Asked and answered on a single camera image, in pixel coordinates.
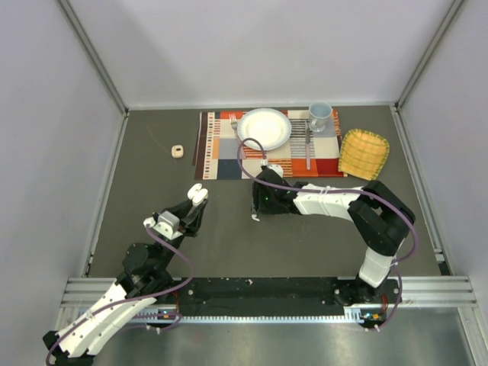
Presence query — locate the white earbud charging case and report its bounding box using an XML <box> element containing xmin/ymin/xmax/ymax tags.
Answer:
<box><xmin>187</xmin><ymin>183</ymin><xmax>208</xmax><ymax>207</ymax></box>

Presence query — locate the beige earbud charging case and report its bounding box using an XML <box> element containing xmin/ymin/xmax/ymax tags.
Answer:
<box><xmin>171</xmin><ymin>145</ymin><xmax>185</xmax><ymax>159</ymax></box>

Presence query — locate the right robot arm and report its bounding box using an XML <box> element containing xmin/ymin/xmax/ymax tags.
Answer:
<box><xmin>252</xmin><ymin>165</ymin><xmax>416</xmax><ymax>303</ymax></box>

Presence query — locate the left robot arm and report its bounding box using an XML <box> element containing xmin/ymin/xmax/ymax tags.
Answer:
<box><xmin>43</xmin><ymin>190</ymin><xmax>208</xmax><ymax>365</ymax></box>

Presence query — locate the patchwork placemat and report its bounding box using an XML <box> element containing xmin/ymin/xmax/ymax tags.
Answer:
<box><xmin>194</xmin><ymin>108</ymin><xmax>346</xmax><ymax>180</ymax></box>

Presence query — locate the white plate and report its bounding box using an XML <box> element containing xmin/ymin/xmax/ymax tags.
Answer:
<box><xmin>238</xmin><ymin>108</ymin><xmax>291</xmax><ymax>151</ymax></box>

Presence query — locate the silver fork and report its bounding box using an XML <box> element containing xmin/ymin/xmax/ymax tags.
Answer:
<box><xmin>230</xmin><ymin>114</ymin><xmax>246</xmax><ymax>159</ymax></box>

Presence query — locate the light blue cup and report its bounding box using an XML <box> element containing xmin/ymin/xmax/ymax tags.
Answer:
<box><xmin>308</xmin><ymin>102</ymin><xmax>334</xmax><ymax>133</ymax></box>

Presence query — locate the yellow woven cloth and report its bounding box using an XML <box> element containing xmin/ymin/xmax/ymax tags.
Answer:
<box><xmin>338</xmin><ymin>129</ymin><xmax>390</xmax><ymax>181</ymax></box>

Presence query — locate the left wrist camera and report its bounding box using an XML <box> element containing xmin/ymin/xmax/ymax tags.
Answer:
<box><xmin>143</xmin><ymin>210</ymin><xmax>182</xmax><ymax>240</ymax></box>

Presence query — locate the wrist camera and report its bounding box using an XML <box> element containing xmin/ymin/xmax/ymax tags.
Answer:
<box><xmin>143</xmin><ymin>210</ymin><xmax>182</xmax><ymax>240</ymax></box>
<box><xmin>261</xmin><ymin>159</ymin><xmax>284</xmax><ymax>178</ymax></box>

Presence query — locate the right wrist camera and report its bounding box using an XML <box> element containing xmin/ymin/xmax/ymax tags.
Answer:
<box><xmin>261</xmin><ymin>159</ymin><xmax>284</xmax><ymax>178</ymax></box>

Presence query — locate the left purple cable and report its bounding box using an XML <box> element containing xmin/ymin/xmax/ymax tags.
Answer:
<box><xmin>45</xmin><ymin>224</ymin><xmax>195</xmax><ymax>365</ymax></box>

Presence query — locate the purple cable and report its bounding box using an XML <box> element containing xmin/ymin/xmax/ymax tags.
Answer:
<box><xmin>236</xmin><ymin>136</ymin><xmax>421</xmax><ymax>332</ymax></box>
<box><xmin>45</xmin><ymin>224</ymin><xmax>195</xmax><ymax>365</ymax></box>

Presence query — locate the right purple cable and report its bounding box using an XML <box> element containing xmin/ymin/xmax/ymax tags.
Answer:
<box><xmin>236</xmin><ymin>136</ymin><xmax>421</xmax><ymax>332</ymax></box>

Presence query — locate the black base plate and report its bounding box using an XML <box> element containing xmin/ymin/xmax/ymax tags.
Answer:
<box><xmin>167</xmin><ymin>276</ymin><xmax>363</xmax><ymax>318</ymax></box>

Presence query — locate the pink handled knife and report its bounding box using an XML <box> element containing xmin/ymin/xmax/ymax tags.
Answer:
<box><xmin>305</xmin><ymin>125</ymin><xmax>311</xmax><ymax>171</ymax></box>

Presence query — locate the aluminium frame rail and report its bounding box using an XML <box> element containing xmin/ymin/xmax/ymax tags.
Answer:
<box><xmin>61</xmin><ymin>276</ymin><xmax>477</xmax><ymax>308</ymax></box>

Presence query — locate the grey cable duct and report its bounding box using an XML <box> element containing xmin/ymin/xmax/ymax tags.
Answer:
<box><xmin>130</xmin><ymin>307</ymin><xmax>386</xmax><ymax>326</ymax></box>

